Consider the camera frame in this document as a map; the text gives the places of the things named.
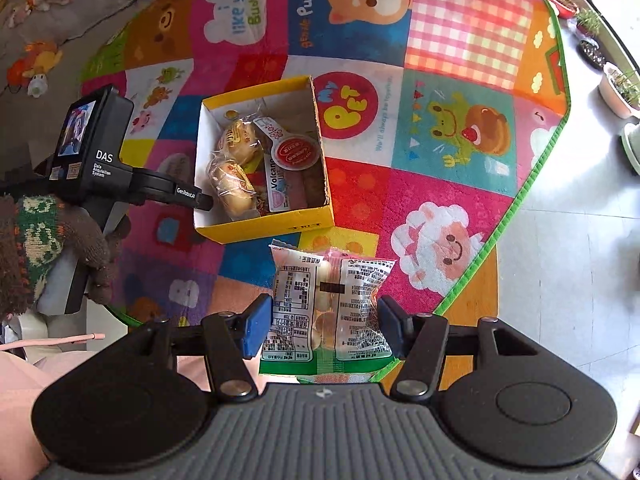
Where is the clear green-edged snack bag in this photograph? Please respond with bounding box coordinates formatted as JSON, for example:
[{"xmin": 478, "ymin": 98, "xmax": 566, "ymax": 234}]
[{"xmin": 259, "ymin": 240, "xmax": 395, "ymax": 384}]

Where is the pink Volcano snack box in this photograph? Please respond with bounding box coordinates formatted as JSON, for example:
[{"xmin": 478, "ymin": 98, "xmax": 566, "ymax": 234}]
[{"xmin": 264, "ymin": 153, "xmax": 307, "ymax": 214}]

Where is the round red-lid jelly cup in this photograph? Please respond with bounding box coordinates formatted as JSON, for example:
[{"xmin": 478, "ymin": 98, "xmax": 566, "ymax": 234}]
[{"xmin": 253, "ymin": 116, "xmax": 321, "ymax": 171}]

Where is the pink sleeve forearm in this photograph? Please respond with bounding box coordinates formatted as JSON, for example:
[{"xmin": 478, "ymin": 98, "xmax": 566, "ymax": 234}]
[{"xmin": 0, "ymin": 351, "xmax": 96, "ymax": 479}]

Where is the left hand in knit glove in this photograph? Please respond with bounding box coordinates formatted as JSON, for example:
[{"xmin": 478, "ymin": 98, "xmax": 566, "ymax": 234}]
[{"xmin": 1, "ymin": 195, "xmax": 131, "ymax": 320}]

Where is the lower bread bun packet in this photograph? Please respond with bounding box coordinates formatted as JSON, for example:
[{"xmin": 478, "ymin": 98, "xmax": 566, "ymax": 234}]
[{"xmin": 206, "ymin": 157, "xmax": 259, "ymax": 221}]

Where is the bread bun packet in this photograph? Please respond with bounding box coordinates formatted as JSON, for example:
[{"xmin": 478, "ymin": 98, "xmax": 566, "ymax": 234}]
[
  {"xmin": 216, "ymin": 116, "xmax": 262, "ymax": 166},
  {"xmin": 206, "ymin": 157, "xmax": 259, "ymax": 221}
]

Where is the upper bread bun packet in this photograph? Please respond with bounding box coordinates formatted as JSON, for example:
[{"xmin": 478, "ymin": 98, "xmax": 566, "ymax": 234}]
[{"xmin": 216, "ymin": 116, "xmax": 262, "ymax": 166}]

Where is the grey patterned bed sheet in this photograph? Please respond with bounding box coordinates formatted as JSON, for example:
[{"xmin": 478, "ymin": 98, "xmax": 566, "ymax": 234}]
[{"xmin": 1, "ymin": 0, "xmax": 154, "ymax": 180}]

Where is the white plant pot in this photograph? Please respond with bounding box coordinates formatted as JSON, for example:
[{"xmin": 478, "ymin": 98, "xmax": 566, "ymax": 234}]
[{"xmin": 598, "ymin": 62, "xmax": 639, "ymax": 119}]

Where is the dark plant pot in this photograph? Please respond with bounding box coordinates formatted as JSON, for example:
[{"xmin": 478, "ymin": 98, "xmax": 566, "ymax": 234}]
[{"xmin": 577, "ymin": 38, "xmax": 606, "ymax": 72}]

